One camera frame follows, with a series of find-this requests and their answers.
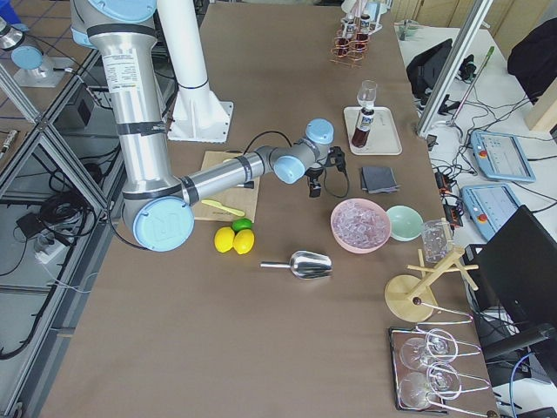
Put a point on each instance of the teach pendant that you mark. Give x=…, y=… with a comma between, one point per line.
x=500, y=156
x=489, y=206

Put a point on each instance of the teach pendant near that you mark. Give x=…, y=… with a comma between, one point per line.
x=489, y=206

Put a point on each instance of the wooden cutting board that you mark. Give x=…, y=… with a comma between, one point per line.
x=239, y=198

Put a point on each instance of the wooden glass stand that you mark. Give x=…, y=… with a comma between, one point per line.
x=411, y=298

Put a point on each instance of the teach pendant far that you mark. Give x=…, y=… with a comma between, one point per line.
x=500, y=156

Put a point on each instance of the clear measuring beaker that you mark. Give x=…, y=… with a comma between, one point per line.
x=437, y=240

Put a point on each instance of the green bowl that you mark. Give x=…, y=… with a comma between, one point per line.
x=406, y=223

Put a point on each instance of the blue cup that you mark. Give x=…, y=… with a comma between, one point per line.
x=373, y=9

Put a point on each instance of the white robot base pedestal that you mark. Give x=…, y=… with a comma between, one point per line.
x=197, y=115

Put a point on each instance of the hanging wine glass lower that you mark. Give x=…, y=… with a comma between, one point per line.
x=433, y=389

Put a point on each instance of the cream rabbit tray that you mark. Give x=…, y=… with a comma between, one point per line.
x=383, y=139

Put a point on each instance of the steel ice scoop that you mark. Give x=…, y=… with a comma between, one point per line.
x=305, y=265

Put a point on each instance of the clear wine glass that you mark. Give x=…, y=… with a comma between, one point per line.
x=367, y=94

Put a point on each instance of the steel cylinder muddler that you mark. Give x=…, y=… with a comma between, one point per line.
x=247, y=185

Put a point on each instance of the lower yellow lemon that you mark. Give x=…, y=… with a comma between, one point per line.
x=243, y=241

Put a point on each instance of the hanging wine glass upper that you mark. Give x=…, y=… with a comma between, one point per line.
x=436, y=345

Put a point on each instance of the white cup rack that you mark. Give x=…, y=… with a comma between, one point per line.
x=375, y=25

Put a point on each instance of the green lime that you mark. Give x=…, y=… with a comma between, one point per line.
x=241, y=224

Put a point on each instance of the aluminium frame post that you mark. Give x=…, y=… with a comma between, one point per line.
x=463, y=41

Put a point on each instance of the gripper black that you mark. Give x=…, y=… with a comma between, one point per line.
x=314, y=175

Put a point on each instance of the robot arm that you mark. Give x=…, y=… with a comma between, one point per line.
x=157, y=204

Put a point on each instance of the black glass holder tray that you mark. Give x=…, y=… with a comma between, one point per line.
x=397, y=337

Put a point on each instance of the tea bottle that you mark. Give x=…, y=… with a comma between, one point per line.
x=363, y=126
x=362, y=34
x=344, y=36

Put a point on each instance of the upper yellow lemon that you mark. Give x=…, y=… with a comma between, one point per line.
x=223, y=239

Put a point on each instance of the copper wire bottle basket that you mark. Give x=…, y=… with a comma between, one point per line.
x=351, y=59

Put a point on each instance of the pink bowl of ice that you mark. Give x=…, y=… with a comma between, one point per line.
x=360, y=225

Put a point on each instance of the white cup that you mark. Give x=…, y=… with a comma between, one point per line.
x=347, y=6

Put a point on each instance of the grey folded cloth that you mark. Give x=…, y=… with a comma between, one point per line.
x=378, y=179

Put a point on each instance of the hanging wine glass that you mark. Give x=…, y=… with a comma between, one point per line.
x=433, y=389
x=436, y=345

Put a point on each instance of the yellow lemon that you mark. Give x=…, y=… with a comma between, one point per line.
x=223, y=239
x=243, y=241

